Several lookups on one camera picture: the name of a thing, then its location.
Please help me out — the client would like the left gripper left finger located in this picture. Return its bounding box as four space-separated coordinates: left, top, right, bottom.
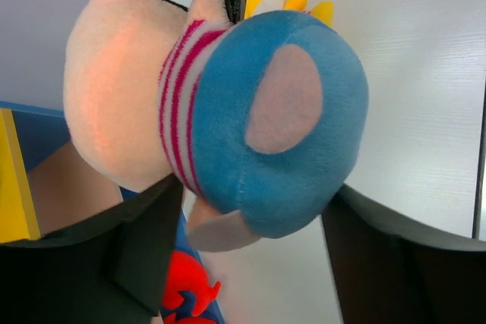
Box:
1 176 183 323

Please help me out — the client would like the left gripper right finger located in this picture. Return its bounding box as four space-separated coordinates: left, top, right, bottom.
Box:
321 186 485 323

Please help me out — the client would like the blue yellow toy shelf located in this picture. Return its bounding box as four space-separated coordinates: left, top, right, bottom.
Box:
1 102 223 323

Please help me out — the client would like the red crab plush toy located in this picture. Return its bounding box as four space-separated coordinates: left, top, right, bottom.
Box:
161 250 222 323

